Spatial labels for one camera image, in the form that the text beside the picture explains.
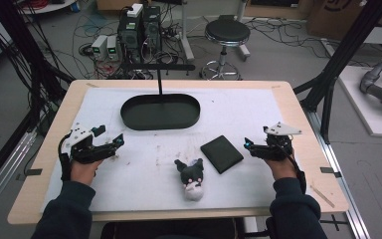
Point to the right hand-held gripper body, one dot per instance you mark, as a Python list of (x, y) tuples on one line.
[(280, 144)]

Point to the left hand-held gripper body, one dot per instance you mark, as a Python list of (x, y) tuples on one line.
[(79, 136)]

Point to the person's right hand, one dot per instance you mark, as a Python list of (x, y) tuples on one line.
[(282, 169)]

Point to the person's left hand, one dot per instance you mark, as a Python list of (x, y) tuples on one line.
[(83, 172)]

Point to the black notebook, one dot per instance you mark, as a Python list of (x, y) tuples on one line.
[(222, 154)]

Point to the wooden table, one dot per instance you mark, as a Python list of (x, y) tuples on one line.
[(311, 156)]

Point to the white table mat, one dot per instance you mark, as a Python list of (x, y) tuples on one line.
[(129, 186)]

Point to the grey tape strip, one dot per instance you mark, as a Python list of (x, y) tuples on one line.
[(329, 170), (33, 172)]

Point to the thin wooden stick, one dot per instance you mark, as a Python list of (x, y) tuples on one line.
[(321, 195)]

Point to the black and white plush toy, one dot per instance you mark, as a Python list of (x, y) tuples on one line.
[(192, 176)]

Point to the black oval tray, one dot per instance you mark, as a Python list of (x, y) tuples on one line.
[(179, 113)]

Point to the grey power supply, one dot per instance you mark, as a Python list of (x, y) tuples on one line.
[(112, 48), (99, 46)]

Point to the black T-shaped stand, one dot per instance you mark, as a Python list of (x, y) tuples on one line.
[(159, 67)]

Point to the white platform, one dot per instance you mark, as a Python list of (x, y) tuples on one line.
[(361, 109)]

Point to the black computer tower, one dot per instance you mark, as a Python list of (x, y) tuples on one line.
[(152, 30), (130, 36)]

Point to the black round stool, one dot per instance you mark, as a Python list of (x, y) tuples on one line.
[(227, 31)]

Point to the white table leg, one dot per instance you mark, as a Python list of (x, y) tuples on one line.
[(185, 33)]

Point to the white box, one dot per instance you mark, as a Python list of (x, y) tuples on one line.
[(135, 10)]

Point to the cardboard box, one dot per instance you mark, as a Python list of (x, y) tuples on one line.
[(331, 20)]

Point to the aluminium rail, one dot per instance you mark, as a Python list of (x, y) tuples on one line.
[(341, 179), (3, 179)]

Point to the black frame post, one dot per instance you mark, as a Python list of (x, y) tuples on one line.
[(344, 49)]

